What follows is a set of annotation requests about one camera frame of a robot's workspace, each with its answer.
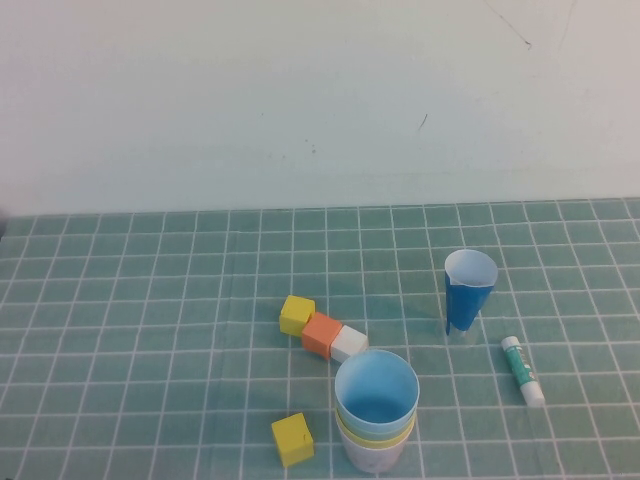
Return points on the blue plastic cup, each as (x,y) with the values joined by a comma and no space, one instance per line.
(377,390)

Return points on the yellow plastic cup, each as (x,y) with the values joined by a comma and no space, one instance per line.
(375,444)

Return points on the orange foam cube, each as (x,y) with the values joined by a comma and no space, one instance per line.
(320,335)

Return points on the white foam cube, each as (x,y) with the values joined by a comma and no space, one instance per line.
(350,342)

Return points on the blue paper cone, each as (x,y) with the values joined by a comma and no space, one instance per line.
(462,305)

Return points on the green grid tablecloth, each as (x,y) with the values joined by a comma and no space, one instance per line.
(150,300)

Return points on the yellow foam cube with crack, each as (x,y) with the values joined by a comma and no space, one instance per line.
(292,440)

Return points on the pink plastic cup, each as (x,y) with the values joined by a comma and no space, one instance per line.
(375,462)

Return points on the green white glue stick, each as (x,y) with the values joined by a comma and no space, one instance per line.
(522,370)

